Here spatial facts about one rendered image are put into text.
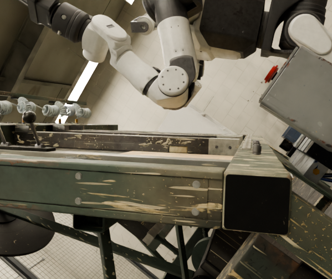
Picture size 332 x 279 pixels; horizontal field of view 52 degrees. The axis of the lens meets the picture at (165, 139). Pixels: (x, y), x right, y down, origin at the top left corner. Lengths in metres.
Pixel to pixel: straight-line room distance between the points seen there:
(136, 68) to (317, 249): 0.59
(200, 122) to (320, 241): 4.59
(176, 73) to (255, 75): 5.71
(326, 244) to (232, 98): 5.94
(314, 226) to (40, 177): 0.55
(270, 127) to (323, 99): 5.89
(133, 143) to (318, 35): 0.86
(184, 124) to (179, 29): 4.34
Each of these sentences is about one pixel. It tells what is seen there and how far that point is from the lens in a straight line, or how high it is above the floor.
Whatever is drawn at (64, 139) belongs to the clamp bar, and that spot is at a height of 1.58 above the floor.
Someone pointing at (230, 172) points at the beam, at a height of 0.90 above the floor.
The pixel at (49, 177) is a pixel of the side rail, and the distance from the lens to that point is 0.77.
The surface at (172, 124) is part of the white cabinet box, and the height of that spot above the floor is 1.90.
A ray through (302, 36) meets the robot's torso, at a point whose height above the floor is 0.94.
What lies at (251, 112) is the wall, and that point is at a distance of 6.52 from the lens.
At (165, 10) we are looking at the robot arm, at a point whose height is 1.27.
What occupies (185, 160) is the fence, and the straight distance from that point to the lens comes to 0.90.
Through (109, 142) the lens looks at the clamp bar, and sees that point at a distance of 1.58.
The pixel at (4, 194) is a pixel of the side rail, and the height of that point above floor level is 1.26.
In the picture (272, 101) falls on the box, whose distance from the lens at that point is 0.63.
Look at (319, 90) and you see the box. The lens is 0.64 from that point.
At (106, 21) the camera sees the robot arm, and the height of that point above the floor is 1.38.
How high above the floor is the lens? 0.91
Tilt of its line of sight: 10 degrees up
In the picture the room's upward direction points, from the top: 55 degrees counter-clockwise
